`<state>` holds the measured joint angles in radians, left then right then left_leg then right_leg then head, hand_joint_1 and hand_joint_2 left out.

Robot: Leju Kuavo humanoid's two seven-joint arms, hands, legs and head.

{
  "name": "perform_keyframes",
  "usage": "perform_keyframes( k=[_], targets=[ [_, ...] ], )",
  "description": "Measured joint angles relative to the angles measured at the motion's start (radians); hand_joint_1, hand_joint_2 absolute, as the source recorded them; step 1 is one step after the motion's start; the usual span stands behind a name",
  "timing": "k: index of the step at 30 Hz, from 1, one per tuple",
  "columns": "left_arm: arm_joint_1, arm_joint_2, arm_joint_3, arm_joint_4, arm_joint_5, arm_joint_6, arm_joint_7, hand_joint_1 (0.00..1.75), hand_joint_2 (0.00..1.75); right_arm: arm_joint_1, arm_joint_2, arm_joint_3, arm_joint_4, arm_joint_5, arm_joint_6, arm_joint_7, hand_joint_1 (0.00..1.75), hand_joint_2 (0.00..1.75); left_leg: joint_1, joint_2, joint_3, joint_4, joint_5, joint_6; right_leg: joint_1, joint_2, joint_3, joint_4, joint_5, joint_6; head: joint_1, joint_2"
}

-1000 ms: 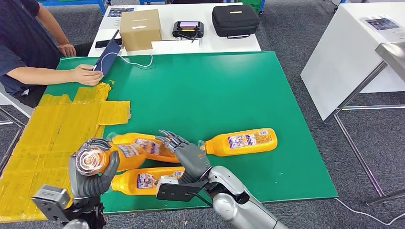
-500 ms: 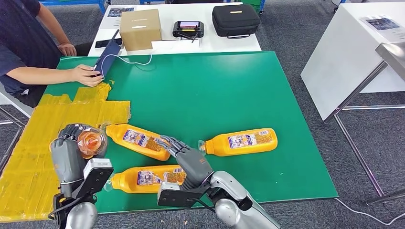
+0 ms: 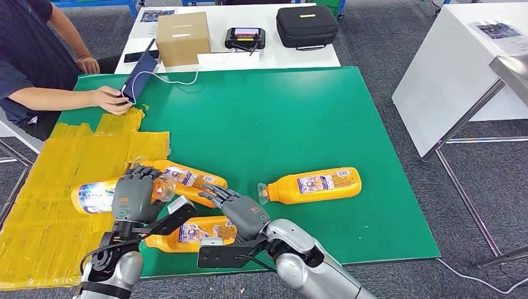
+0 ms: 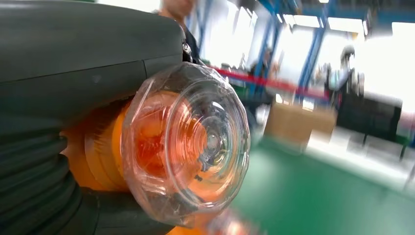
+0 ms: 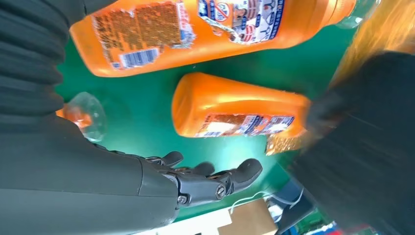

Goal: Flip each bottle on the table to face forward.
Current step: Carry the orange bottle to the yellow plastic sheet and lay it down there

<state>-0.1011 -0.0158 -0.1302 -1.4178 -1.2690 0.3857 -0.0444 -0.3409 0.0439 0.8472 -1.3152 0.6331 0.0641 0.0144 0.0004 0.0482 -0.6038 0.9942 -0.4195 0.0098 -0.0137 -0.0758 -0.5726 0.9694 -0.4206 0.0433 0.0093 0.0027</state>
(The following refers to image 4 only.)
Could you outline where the orange bottle with clear cap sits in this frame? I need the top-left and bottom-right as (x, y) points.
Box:
(61, 61), (252, 235)

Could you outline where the person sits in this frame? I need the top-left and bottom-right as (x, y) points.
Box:
(326, 45), (366, 98)
(152, 0), (203, 65)

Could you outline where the red barrier tape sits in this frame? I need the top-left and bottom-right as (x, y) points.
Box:
(210, 66), (331, 102)

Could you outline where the blue metal shelving rack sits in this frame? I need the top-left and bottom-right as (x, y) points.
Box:
(246, 0), (415, 98)

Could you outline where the brown cardboard box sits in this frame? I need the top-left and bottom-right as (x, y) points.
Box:
(264, 102), (338, 153)

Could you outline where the green table board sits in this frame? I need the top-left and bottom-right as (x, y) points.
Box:
(227, 136), (415, 235)

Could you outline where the black zipped carrying case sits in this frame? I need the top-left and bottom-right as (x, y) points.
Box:
(337, 94), (403, 145)

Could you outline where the white table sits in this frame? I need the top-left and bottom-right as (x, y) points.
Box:
(304, 126), (415, 192)

